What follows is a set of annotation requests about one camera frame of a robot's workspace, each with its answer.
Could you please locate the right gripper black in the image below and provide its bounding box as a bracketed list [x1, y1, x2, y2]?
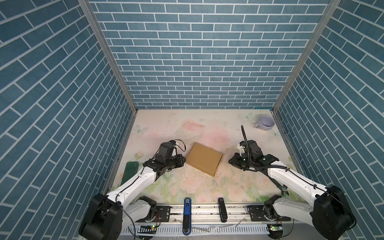
[226, 151, 254, 170]

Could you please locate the brown cardboard paper box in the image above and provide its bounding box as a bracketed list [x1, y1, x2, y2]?
[186, 143, 223, 177]

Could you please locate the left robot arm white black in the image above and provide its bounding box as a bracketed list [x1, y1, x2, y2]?
[79, 140, 186, 240]

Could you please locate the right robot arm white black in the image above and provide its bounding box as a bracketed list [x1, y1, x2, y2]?
[229, 132, 357, 240]

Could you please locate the lavender ceramic cup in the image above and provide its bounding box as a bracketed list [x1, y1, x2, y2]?
[255, 115, 276, 131]

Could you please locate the green rectangular board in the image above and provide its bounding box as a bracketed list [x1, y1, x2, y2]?
[121, 162, 140, 185]

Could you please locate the black handheld stick device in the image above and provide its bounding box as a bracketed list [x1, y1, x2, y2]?
[218, 198, 228, 223]

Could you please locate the blue black handheld tool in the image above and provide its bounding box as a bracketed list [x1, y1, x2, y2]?
[183, 198, 192, 236]

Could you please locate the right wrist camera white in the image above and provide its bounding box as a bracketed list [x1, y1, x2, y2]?
[237, 144, 245, 155]

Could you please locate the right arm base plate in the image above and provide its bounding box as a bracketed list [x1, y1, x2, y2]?
[246, 205, 292, 222]

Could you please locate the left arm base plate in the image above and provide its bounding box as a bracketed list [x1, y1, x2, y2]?
[127, 205, 171, 223]

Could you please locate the aluminium front rail frame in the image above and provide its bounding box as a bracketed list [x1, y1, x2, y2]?
[117, 201, 325, 240]

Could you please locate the right circuit board below rail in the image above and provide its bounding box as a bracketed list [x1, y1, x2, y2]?
[267, 224, 284, 240]

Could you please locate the circuit board below rail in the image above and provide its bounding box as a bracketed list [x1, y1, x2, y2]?
[267, 224, 284, 240]
[137, 226, 158, 240]

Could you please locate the left circuit board below rail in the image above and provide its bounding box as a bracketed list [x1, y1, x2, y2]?
[137, 226, 158, 240]

